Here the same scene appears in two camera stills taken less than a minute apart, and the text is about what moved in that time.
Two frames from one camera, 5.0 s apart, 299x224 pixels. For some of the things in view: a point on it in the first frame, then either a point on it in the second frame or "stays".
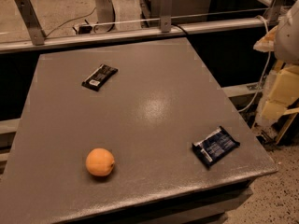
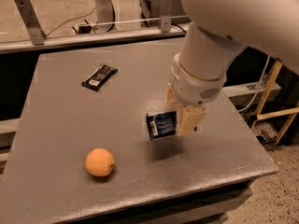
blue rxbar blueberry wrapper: (214, 146) → (161, 124)
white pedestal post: (105, 8) stays
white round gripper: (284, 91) → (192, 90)
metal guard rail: (90, 37) stays
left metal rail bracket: (33, 23) stays
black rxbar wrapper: (98, 77) stays
